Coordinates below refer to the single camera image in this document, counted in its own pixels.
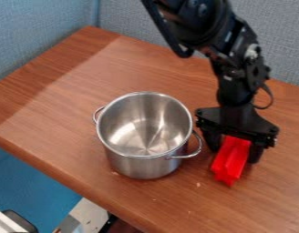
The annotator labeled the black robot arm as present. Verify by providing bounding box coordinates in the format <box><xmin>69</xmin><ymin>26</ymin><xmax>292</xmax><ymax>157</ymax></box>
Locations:
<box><xmin>141</xmin><ymin>0</ymin><xmax>279</xmax><ymax>164</ymax></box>

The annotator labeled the stainless steel pot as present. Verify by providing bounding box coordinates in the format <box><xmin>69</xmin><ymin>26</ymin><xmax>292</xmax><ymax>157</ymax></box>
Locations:
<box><xmin>92</xmin><ymin>91</ymin><xmax>200</xmax><ymax>179</ymax></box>

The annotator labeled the white table leg frame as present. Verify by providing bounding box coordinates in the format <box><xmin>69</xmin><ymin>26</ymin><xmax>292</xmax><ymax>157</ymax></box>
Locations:
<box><xmin>51</xmin><ymin>198</ymin><xmax>108</xmax><ymax>233</ymax></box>

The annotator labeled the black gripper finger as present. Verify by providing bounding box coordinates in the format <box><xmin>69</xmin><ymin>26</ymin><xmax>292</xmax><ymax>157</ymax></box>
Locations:
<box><xmin>247</xmin><ymin>143</ymin><xmax>264</xmax><ymax>164</ymax></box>
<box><xmin>201</xmin><ymin>129</ymin><xmax>223</xmax><ymax>152</ymax></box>

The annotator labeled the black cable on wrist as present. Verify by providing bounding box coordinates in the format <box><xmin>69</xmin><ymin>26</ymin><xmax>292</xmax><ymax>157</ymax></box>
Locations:
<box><xmin>251</xmin><ymin>85</ymin><xmax>275</xmax><ymax>111</ymax></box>

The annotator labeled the black and white object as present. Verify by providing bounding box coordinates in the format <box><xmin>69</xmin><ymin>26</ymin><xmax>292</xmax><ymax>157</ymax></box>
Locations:
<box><xmin>0</xmin><ymin>209</ymin><xmax>38</xmax><ymax>233</ymax></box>

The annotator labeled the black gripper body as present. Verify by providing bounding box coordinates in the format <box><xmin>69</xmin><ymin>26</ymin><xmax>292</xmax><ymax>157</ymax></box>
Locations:
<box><xmin>194</xmin><ymin>104</ymin><xmax>279</xmax><ymax>148</ymax></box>

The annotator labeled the red plastic block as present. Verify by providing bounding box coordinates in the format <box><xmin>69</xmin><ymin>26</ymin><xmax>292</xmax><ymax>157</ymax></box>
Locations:
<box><xmin>211</xmin><ymin>136</ymin><xmax>251</xmax><ymax>187</ymax></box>

